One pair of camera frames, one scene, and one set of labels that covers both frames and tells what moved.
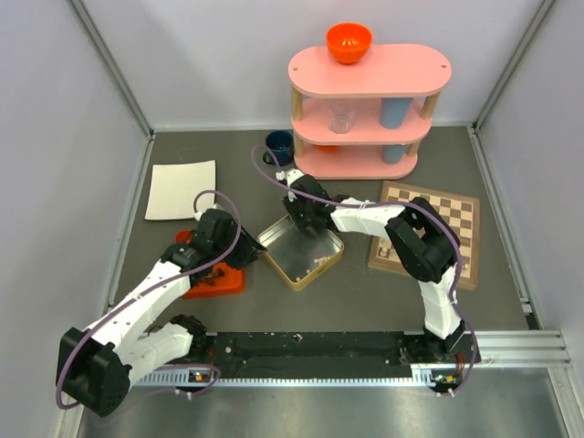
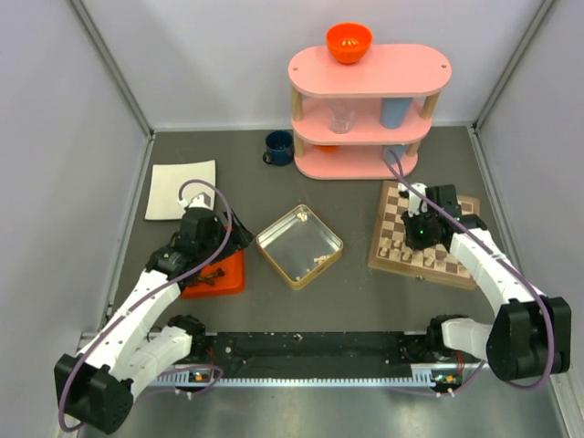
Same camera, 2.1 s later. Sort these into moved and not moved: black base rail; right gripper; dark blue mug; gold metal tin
Moved: right gripper
Not moved: dark blue mug; gold metal tin; black base rail
